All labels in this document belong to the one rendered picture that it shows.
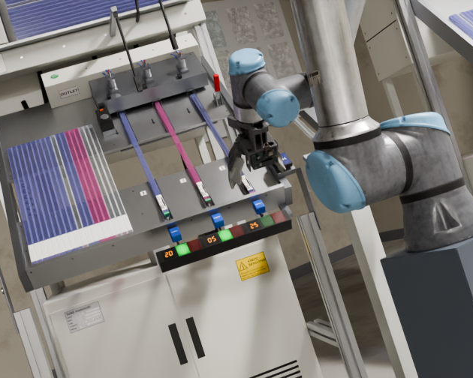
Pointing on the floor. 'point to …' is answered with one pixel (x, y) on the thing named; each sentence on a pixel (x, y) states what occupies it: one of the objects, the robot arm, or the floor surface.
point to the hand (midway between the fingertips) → (256, 177)
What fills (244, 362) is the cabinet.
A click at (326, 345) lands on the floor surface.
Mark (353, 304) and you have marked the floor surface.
